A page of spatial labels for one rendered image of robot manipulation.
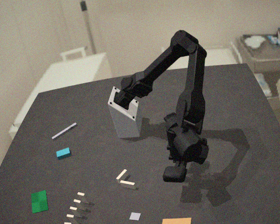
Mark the teal rectangular block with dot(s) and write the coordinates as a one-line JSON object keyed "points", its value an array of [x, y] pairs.
{"points": [[63, 153]]}

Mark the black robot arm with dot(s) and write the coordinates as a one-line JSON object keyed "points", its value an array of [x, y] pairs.
{"points": [[191, 103]]}

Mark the white thin bar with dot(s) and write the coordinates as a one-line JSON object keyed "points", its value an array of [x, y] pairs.
{"points": [[64, 131]]}

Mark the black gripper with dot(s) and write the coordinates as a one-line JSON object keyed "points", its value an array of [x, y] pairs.
{"points": [[177, 173]]}

